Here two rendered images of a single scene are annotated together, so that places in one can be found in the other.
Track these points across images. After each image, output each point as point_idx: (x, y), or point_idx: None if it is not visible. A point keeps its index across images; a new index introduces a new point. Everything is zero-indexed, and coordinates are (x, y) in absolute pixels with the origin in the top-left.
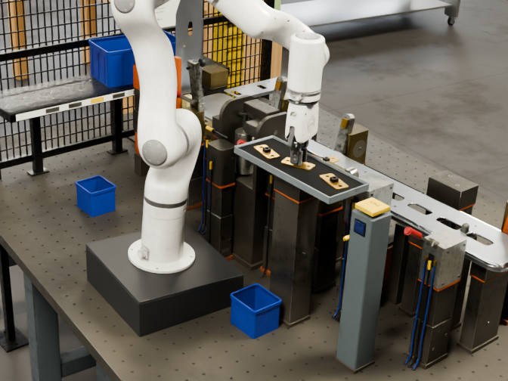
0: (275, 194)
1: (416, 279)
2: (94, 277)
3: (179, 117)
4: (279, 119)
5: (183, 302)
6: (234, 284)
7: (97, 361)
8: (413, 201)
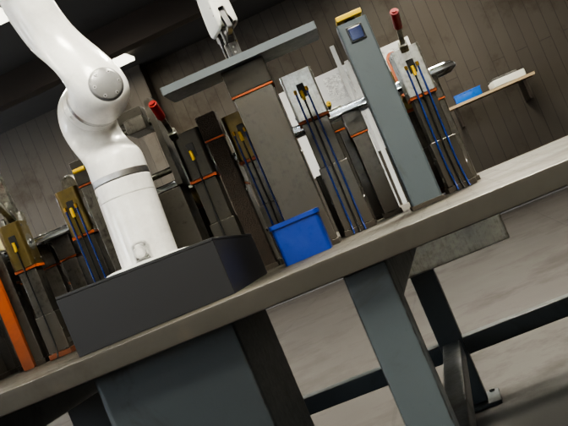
0: (237, 104)
1: (382, 166)
2: (96, 326)
3: None
4: None
5: (236, 252)
6: (252, 244)
7: (226, 320)
8: None
